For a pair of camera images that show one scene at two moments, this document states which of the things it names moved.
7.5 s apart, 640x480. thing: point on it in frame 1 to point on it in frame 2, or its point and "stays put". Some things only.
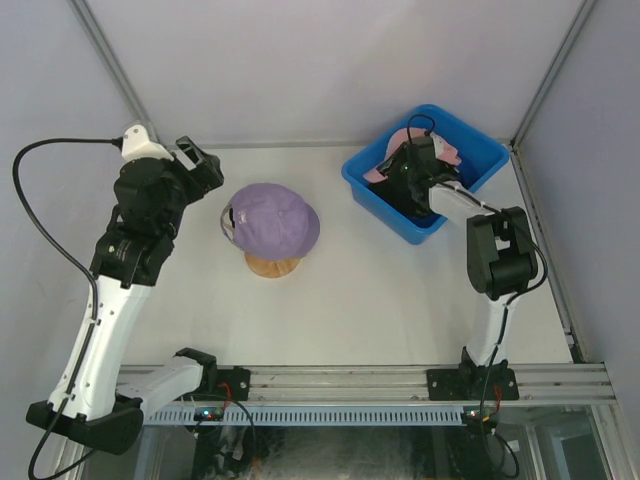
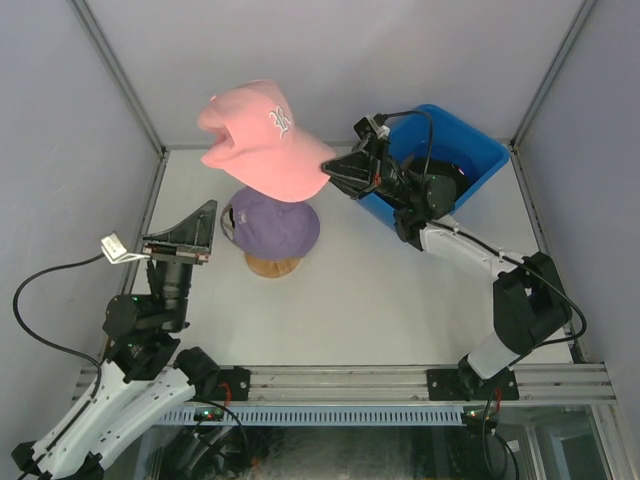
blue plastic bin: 391,177 stays put
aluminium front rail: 578,383 stays put
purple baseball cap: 273,222 stays put
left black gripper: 205,177 to 196,232
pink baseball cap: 444,149 to 272,157
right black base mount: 467,384 stays put
